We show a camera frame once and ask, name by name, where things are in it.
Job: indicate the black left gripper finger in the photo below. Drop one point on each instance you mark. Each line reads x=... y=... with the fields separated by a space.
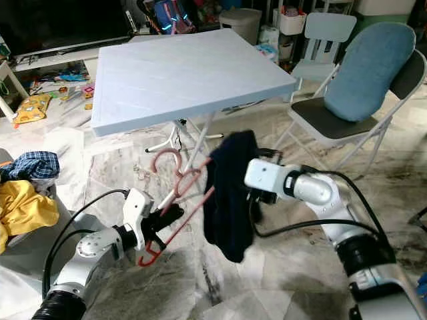
x=170 y=215

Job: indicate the navy garment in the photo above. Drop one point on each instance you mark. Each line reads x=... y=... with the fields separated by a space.
x=230 y=200

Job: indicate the yellow garment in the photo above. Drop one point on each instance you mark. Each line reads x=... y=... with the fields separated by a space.
x=27 y=210

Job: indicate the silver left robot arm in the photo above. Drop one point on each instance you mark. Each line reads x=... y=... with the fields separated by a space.
x=93 y=250

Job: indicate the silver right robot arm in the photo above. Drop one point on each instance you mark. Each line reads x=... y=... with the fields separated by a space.
x=313 y=190

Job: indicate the blue plaid garment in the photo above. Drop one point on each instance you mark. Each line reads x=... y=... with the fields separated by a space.
x=37 y=165

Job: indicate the light blue folding table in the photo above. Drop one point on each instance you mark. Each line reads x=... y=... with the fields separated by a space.
x=187 y=73

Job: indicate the pink toy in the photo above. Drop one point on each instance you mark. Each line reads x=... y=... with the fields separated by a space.
x=88 y=90

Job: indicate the blue chair cushion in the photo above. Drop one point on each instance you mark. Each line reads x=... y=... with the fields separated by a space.
x=370 y=70

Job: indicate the grey round bin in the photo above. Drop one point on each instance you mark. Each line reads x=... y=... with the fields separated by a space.
x=240 y=25

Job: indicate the white storage caddy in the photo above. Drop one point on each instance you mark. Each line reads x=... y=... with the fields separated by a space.
x=290 y=23

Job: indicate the white plastic kids chair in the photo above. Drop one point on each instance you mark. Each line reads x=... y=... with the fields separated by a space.
x=330 y=26

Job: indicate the white television stand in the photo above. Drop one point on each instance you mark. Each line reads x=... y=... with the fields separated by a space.
x=53 y=61

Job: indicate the dark backpack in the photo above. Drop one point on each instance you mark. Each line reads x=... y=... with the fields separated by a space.
x=170 y=16

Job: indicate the black television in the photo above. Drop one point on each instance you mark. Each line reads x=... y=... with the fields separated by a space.
x=67 y=23

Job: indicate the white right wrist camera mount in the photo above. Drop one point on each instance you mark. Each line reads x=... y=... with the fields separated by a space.
x=263 y=176

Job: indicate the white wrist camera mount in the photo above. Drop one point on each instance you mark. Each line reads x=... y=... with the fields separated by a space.
x=263 y=176
x=139 y=210

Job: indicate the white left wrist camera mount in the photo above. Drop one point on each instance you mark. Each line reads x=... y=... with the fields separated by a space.
x=139 y=210

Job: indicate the grey folding chair white frame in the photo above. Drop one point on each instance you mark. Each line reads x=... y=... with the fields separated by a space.
x=320 y=118

